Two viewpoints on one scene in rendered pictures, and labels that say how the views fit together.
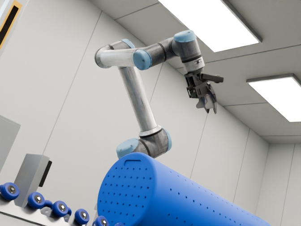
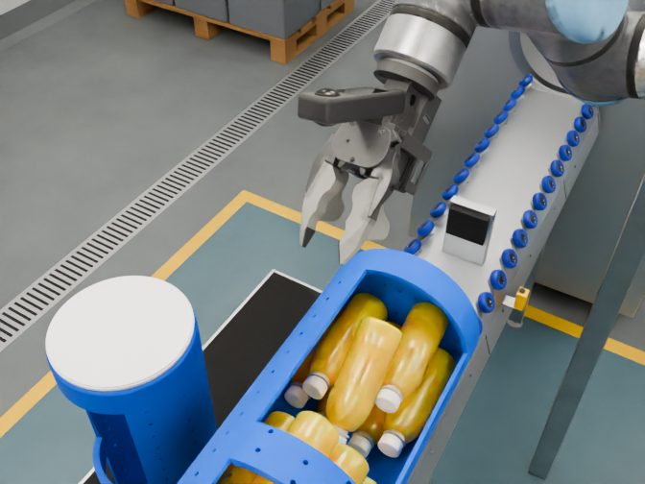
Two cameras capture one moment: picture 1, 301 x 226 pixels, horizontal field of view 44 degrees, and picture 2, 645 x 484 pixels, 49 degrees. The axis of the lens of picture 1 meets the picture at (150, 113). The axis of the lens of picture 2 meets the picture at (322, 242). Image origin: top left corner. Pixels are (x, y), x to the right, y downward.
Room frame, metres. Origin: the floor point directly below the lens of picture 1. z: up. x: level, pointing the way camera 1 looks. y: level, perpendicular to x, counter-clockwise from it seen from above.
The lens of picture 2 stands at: (2.07, -0.45, 2.10)
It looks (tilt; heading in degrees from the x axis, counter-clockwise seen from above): 44 degrees down; 160
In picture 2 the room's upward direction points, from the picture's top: straight up
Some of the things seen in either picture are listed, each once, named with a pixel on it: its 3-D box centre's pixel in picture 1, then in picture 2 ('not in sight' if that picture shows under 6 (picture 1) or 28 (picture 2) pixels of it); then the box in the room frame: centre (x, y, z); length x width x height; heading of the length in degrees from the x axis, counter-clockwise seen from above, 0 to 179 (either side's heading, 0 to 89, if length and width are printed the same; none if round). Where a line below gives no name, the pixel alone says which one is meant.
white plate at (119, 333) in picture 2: not in sight; (121, 328); (1.12, -0.51, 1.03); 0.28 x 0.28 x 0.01
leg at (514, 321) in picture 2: not in sight; (531, 265); (0.68, 0.84, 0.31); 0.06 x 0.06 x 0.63; 40
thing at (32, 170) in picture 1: (29, 182); (466, 233); (1.08, 0.26, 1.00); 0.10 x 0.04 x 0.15; 40
